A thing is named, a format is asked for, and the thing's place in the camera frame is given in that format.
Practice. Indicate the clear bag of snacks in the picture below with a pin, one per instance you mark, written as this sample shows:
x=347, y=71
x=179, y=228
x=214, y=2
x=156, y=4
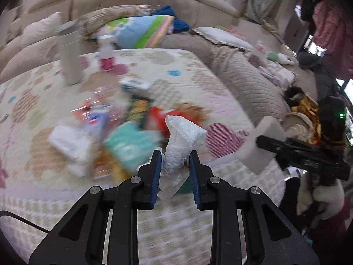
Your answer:
x=258, y=54

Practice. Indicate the yellow brown cloth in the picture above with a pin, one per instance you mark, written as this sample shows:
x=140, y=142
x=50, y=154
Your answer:
x=306, y=110

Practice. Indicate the white blue striped medicine box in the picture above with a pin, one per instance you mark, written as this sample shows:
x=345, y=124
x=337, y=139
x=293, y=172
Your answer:
x=135, y=86

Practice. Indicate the brown paper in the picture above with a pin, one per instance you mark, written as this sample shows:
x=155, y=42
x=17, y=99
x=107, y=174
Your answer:
x=196, y=112

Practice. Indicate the patchwork quilted table cover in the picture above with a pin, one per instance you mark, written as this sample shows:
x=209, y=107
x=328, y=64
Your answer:
x=37, y=185

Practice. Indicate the green snack packet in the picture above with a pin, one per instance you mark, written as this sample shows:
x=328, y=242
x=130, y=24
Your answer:
x=138, y=108

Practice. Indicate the white tissue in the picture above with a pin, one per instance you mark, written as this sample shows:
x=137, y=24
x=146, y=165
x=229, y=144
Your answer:
x=185, y=136

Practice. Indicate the white thermos bottle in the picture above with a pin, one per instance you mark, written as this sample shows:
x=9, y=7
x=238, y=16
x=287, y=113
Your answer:
x=69, y=52

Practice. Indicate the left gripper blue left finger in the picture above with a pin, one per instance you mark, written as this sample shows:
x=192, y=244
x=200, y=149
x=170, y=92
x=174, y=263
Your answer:
x=150, y=176

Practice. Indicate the teal tissue pack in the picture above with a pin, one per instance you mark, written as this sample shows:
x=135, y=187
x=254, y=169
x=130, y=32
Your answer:
x=131, y=145

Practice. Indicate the large white blue medicine box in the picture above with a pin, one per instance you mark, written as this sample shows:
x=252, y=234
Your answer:
x=96, y=123

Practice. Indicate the yellow orange wrapper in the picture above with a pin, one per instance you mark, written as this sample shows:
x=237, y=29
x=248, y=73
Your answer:
x=107, y=165

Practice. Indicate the orange transparent snack wrapper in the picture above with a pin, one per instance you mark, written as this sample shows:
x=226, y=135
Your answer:
x=102, y=100

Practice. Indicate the striped floral bolster pillow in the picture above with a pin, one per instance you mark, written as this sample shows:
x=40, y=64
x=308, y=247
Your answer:
x=94, y=20

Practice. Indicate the white frilled cushion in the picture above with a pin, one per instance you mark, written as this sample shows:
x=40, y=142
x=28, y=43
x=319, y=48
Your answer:
x=221, y=37

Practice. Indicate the green plush toy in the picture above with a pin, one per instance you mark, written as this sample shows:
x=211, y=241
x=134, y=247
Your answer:
x=273, y=56

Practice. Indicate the beige tufted sofa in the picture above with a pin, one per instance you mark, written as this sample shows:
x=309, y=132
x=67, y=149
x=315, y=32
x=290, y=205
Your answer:
x=257, y=96

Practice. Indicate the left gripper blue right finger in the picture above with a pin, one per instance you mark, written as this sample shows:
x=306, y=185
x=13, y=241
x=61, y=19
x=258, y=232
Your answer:
x=200, y=176

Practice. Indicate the white cream left cushion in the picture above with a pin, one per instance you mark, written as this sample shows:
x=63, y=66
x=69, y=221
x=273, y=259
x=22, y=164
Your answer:
x=41, y=30

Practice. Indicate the grey white box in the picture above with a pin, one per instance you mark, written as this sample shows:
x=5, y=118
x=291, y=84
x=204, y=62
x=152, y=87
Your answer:
x=260, y=146

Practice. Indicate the colourful cartoon pillow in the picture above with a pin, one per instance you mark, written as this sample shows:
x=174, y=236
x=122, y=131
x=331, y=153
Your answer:
x=137, y=32

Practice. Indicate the blue knitted garment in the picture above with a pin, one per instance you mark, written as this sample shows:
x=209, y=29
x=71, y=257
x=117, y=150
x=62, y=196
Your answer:
x=178, y=25

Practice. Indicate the red plastic bag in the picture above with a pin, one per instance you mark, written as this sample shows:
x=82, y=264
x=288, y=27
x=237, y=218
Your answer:
x=155, y=119

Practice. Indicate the white tissue pack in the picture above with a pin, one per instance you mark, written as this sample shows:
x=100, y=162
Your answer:
x=79, y=148

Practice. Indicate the white pill bottle pink label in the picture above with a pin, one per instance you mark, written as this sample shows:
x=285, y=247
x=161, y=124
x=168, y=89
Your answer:
x=106, y=59

